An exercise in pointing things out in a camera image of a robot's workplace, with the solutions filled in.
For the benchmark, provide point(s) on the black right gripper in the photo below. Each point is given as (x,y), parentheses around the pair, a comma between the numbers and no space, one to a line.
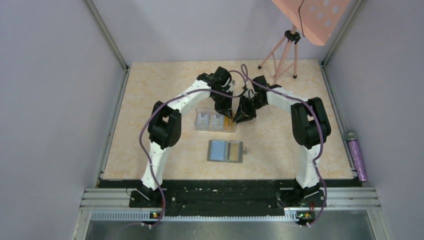
(240,116)

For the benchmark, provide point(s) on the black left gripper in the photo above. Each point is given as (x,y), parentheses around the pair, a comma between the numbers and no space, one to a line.
(225,109)

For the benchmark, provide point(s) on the clear plastic card box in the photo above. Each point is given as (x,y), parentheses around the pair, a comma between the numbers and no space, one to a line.
(205,110)

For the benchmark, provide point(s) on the yellow credit card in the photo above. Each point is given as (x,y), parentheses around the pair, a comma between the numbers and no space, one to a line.
(233,151)

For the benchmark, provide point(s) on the grey card holder wallet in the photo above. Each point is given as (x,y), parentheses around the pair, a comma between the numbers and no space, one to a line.
(217,151)

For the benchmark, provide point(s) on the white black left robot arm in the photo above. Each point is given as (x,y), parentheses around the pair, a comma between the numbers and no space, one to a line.
(165,123)

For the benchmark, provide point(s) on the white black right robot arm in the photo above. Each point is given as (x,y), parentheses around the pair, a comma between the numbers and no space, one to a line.
(310,128)

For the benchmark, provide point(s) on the yellow card stack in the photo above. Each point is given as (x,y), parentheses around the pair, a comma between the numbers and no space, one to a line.
(228,125)

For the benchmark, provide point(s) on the pink tripod stand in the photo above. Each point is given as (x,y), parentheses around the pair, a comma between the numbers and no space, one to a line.
(291,38)

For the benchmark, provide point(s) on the purple glitter bottle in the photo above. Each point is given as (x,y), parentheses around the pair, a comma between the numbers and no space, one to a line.
(351,138)

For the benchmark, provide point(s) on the pink perforated panel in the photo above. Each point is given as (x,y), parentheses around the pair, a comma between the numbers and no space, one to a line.
(316,19)

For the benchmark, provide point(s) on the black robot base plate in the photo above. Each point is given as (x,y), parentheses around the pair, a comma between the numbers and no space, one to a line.
(221,198)

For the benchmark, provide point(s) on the aluminium frame rail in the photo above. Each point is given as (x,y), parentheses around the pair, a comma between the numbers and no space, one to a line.
(113,204)

